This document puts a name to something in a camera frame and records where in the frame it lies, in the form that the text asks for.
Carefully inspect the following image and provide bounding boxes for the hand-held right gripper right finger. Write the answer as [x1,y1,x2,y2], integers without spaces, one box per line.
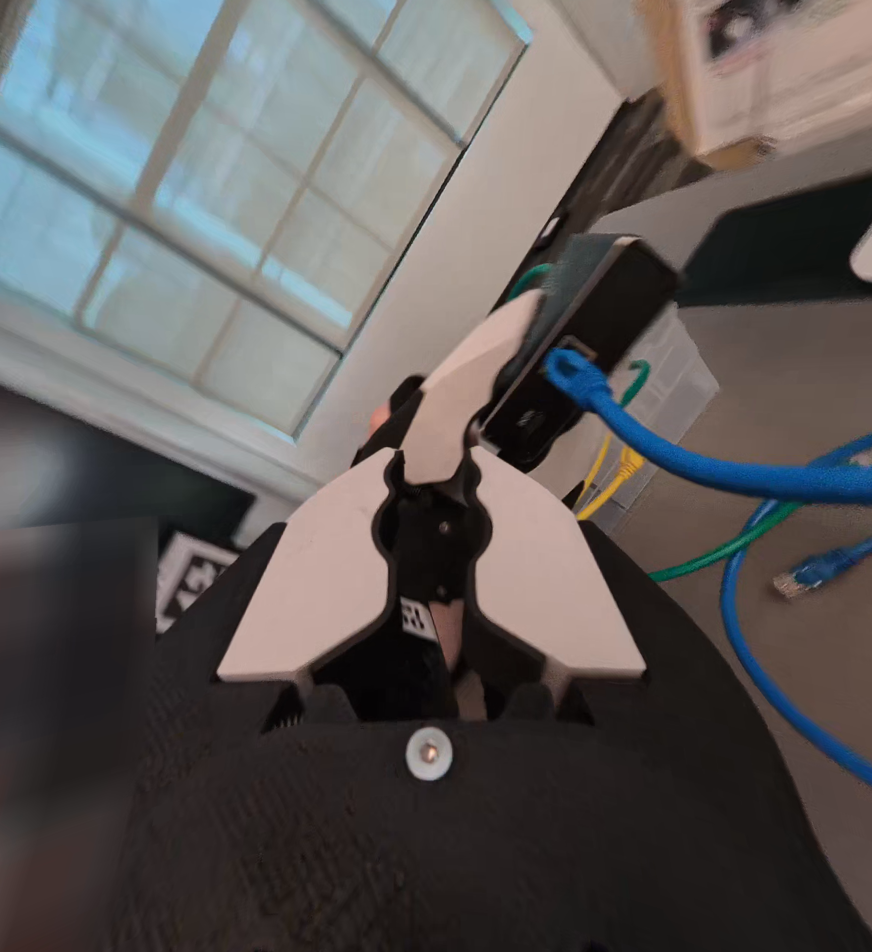
[465,448,647,683]

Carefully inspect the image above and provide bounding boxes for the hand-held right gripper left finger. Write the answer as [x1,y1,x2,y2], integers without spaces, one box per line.
[216,448,408,684]

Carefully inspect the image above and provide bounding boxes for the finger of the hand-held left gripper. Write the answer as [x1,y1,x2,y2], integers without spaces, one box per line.
[402,289,550,486]

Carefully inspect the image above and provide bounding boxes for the yellow ethernet cable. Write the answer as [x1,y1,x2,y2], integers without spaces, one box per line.
[574,435,646,523]

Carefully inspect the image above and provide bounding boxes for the green ethernet cable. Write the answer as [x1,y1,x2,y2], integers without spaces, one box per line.
[514,262,803,583]

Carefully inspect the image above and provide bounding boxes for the black ethernet switch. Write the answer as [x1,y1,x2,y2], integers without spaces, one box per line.
[480,234,684,475]

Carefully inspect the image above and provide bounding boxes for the blue ethernet cable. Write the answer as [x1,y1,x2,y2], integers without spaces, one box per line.
[543,348,872,809]

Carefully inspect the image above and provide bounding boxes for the clear plastic bin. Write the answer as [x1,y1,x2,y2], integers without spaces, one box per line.
[555,303,721,534]

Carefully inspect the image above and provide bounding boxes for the person's left hand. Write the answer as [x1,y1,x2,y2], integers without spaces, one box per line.
[428,598,468,670]

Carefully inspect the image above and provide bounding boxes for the black framed marker sign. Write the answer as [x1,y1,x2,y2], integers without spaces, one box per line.
[155,530,241,635]

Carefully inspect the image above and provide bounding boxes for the large grid window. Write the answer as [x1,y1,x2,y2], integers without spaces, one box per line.
[0,0,535,445]

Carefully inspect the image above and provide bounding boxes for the wooden backing board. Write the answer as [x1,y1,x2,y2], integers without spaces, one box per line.
[635,0,872,174]

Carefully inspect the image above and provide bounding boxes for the printed instruction sheet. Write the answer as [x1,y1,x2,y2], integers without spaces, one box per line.
[692,0,872,150]

